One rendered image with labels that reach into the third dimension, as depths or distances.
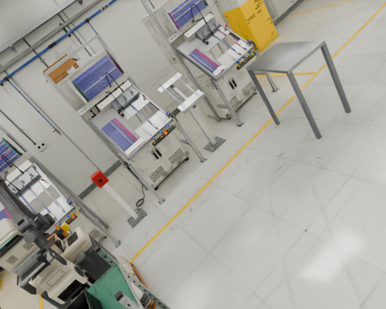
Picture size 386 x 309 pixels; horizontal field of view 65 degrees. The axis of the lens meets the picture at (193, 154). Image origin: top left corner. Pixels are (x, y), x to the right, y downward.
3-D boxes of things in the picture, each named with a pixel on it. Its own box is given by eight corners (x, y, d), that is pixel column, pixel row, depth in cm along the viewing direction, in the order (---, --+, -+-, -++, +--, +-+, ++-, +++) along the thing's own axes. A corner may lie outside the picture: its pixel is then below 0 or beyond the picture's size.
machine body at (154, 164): (192, 157, 417) (166, 122, 388) (154, 193, 400) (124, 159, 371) (172, 148, 472) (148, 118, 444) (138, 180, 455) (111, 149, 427)
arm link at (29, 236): (32, 217, 176) (19, 228, 174) (24, 219, 165) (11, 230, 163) (46, 232, 176) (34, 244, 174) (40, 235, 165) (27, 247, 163)
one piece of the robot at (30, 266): (34, 286, 211) (9, 269, 201) (66, 256, 217) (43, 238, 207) (35, 300, 197) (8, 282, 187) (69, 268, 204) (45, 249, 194)
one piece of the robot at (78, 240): (80, 309, 280) (7, 258, 243) (125, 264, 293) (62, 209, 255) (86, 335, 252) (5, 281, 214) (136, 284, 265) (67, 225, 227)
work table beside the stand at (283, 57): (318, 139, 300) (287, 70, 264) (276, 124, 362) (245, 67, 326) (351, 111, 305) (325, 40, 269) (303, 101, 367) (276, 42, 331)
